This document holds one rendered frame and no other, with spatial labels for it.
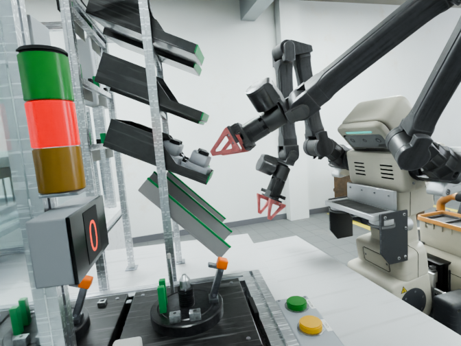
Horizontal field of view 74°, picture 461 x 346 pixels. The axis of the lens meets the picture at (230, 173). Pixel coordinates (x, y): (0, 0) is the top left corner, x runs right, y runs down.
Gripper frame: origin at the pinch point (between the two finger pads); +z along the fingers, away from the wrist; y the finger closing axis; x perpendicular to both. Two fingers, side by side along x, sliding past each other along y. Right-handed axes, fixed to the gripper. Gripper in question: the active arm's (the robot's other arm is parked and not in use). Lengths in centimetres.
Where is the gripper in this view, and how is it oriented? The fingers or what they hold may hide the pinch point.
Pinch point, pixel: (219, 152)
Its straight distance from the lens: 82.8
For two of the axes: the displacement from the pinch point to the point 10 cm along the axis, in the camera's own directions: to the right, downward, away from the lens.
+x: 5.0, 8.7, -0.6
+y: -2.4, 0.6, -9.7
